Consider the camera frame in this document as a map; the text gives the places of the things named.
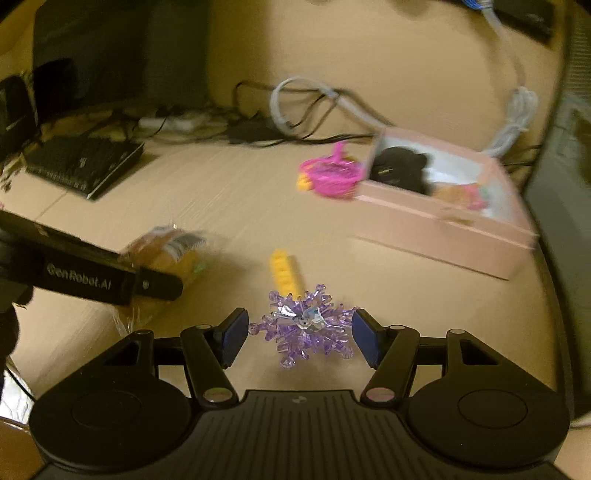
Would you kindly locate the pink and green toy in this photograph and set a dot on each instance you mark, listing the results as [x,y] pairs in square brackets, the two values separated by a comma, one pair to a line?
[480,194]

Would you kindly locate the black monitor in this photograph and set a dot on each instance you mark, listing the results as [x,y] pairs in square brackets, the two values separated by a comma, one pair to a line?
[120,50]

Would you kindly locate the short yellow toy brick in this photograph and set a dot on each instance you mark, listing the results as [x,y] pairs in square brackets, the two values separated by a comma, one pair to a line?
[302,183]

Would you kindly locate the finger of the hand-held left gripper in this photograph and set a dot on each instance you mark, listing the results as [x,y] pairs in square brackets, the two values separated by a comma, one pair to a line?
[159,285]

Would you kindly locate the black power adapter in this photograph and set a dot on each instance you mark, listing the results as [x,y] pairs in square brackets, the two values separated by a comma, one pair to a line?
[251,131]

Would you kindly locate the purple crystal snowflake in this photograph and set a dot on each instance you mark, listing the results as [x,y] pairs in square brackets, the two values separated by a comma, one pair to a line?
[307,330]

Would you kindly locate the dark plush toy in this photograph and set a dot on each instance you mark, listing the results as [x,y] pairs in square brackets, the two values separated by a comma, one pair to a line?
[399,168]

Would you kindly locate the packaged bread roll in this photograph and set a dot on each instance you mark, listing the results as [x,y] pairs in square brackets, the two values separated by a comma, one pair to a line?
[166,251]
[455,196]

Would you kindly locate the glass-sided computer case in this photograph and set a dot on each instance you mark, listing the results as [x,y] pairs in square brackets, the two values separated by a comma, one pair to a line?
[568,207]

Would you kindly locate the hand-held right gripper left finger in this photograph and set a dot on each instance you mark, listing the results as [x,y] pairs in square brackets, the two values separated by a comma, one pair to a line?
[234,337]

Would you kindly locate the long yellow toy brick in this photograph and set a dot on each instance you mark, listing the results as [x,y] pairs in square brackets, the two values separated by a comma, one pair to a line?
[284,272]

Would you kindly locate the white power strip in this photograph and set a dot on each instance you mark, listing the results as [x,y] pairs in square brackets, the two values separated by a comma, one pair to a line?
[178,122]

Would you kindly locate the pink plastic basket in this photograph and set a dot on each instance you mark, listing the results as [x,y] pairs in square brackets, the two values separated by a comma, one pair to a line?
[332,177]

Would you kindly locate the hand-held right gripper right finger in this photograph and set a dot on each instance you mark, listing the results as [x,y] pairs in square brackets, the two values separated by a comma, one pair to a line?
[365,339]

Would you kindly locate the pink cardboard box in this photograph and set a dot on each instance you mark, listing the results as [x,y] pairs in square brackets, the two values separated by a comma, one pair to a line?
[443,235]

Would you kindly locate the black keyboard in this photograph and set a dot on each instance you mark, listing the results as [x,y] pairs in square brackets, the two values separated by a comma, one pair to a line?
[83,161]

